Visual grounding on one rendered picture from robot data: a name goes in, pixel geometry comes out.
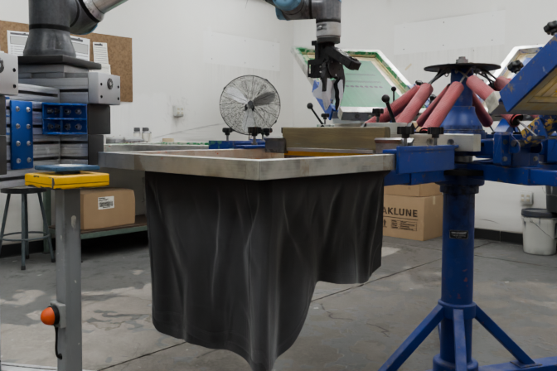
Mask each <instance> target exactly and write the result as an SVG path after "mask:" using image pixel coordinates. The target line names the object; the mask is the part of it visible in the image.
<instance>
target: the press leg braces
mask: <svg viewBox="0 0 557 371"><path fill-rule="evenodd" d="M443 318H444V308H443V306H440V305H439V304H437V305H436V306H435V307H434V308H433V309H432V311H431V312H430V313H429V314H428V315H427V316H426V317H425V318H424V320H423V321H422V322H421V323H420V324H419V325H418V326H417V327H416V329H415V330H414V331H413V332H412V333H411V334H410V335H409V337H408V338H407V339H406V340H405V341H404V342H403V343H402V344H401V346H400V347H399V348H398V349H397V350H396V351H395V352H394V353H393V354H392V355H391V356H390V357H389V358H388V359H387V360H386V362H385V363H384V364H383V365H382V366H381V367H380V368H379V370H378V371H397V369H398V368H399V367H400V366H401V365H402V364H403V363H404V361H405V360H406V359H407V358H408V357H409V356H410V355H411V354H412V353H413V352H414V351H415V350H416V349H417V348H418V346H419V345H420V344H421V343H422V342H423V341H424V340H425V338H426V337H427V336H428V335H429V334H430V333H431V332H432V330H433V329H434V328H435V327H436V326H437V325H438V324H439V322H440V321H441V320H442V319H443ZM475 319H476V320H477V321H478V322H479V323H480V324H481V325H482V326H483V327H484V328H485V329H486V330H487V331H488V332H489V333H490V334H491V335H492V336H494V337H495V338H496V339H497V340H498V341H499V342H500V343H501V344H502V345H503V346H504V347H505V348H506V349H507V350H508V351H509V352H510V353H511V354H512V355H513V356H514V357H515V358H516V359H517V360H513V361H510V363H512V364H514V365H516V366H517V367H519V368H521V369H523V368H529V367H535V366H541V365H542V364H541V363H539V362H537V361H535V360H533V359H532V358H530V357H529V356H528V355H527V354H526V353H525V352H524V351H523V350H522V349H521V348H520V347H519V346H518V345H517V344H516V343H515V342H514V341H513V340H512V339H511V338H510V337H509V336H508V335H507V334H506V333H505V332H504V331H503V330H502V329H501V328H500V327H499V326H498V325H497V324H496V323H495V322H494V321H493V320H492V319H491V318H490V317H489V316H488V315H487V314H486V313H485V312H484V311H483V310H482V309H481V308H480V307H479V306H478V305H477V304H476V316H475ZM453 335H454V351H455V371H467V351H466V339H465V327H464V316H463V310H460V309H453Z"/></svg>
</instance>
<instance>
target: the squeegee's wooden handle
mask: <svg viewBox="0 0 557 371"><path fill-rule="evenodd" d="M283 137H284V139H285V140H286V151H287V147H296V148H323V149H351V150H375V140H374V139H375V138H376V137H378V138H390V127H283Z"/></svg>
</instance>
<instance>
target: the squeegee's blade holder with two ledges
mask: <svg viewBox="0 0 557 371"><path fill-rule="evenodd" d="M287 151H292V152H338V153H361V154H375V150H351V149H323V148H296V147H287Z"/></svg>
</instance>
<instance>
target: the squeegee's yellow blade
mask: <svg viewBox="0 0 557 371"><path fill-rule="evenodd" d="M284 155H294V156H315V157H334V156H353V155H372V154H361V153H338V152H292V151H288V153H284Z"/></svg>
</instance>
